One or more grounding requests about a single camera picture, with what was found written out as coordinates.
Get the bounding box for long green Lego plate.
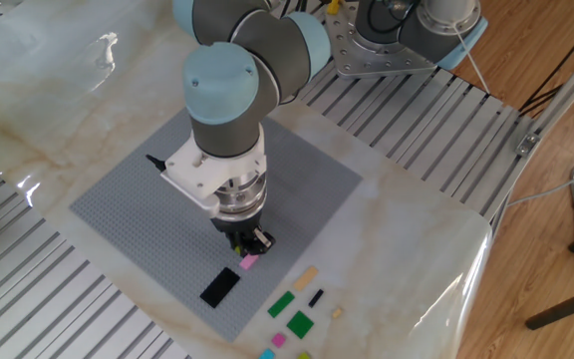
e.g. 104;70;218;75
266;290;297;319

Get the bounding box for dark furniture legs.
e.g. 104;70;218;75
524;223;574;331

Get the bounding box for square green Lego plate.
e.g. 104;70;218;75
286;309;315;340

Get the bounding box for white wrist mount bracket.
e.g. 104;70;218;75
159;127;268;219

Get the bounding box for marble pattern table mat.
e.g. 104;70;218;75
0;0;493;359

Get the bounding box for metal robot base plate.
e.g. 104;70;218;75
325;0;440;80

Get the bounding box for black Lego plate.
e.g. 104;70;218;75
199;266;242;309

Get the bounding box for aluminium frame post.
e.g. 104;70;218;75
514;33;574;159

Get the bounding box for long tan Lego plate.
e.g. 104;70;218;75
292;265;320;292

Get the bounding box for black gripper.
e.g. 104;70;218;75
210;210;277;257

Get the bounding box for white cable tie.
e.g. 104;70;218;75
450;24;491;96

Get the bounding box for grey Lego baseplate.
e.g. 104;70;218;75
69;110;364;344

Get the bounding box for pink Lego brick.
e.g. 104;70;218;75
238;253;260;272

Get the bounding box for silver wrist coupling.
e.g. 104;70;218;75
211;172;269;221

